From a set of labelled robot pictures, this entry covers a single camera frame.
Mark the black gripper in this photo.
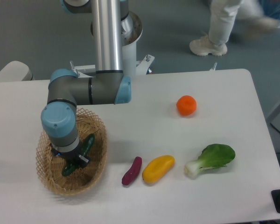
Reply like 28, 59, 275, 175
50, 142, 91, 168

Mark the dark green cucumber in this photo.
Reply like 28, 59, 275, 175
61, 133, 95, 177

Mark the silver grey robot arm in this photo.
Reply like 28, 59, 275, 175
41, 0, 133, 168

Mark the woven wicker basket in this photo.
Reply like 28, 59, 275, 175
36, 108, 107, 196

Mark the purple sweet potato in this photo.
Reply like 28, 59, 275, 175
121, 156, 142, 186

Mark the yellow mango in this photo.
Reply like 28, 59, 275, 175
142, 155, 175, 184

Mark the white chair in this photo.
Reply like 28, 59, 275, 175
0, 61, 35, 83

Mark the orange tangerine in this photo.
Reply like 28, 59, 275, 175
176, 95, 197, 116

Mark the green bok choy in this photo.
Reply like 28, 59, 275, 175
184, 144, 236, 179

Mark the person leg with sneaker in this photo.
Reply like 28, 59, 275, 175
189, 0, 279, 56

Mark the blue plastic bag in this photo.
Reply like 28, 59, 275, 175
259, 0, 280, 28

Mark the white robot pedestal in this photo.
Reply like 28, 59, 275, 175
69, 10, 155, 79

